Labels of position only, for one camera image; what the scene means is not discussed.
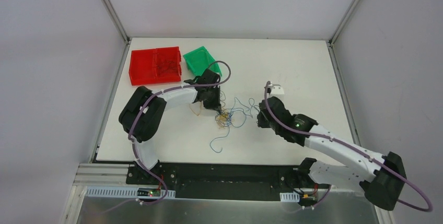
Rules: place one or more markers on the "red plastic bin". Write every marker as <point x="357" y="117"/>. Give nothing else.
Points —
<point x="155" y="66"/>

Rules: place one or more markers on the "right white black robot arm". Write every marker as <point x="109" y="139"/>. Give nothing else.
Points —
<point x="362" y="170"/>

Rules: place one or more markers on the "right circuit board connector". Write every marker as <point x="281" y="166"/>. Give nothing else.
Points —
<point x="308" y="200"/>

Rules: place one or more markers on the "left circuit board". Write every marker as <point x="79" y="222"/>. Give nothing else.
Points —
<point x="144" y="192"/>

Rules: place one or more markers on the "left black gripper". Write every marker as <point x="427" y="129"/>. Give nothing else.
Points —
<point x="214" y="101"/>

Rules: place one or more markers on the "green plastic bin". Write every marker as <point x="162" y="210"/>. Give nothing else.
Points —
<point x="199" y="60"/>

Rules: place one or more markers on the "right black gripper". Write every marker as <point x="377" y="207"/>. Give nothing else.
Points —
<point x="264" y="118"/>

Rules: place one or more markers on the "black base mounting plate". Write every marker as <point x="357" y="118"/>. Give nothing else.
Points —
<point x="222" y="181"/>

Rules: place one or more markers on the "aluminium frame rail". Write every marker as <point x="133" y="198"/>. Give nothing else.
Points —
<point x="101" y="174"/>

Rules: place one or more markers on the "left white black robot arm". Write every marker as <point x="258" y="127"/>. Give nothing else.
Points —
<point x="142" y="115"/>

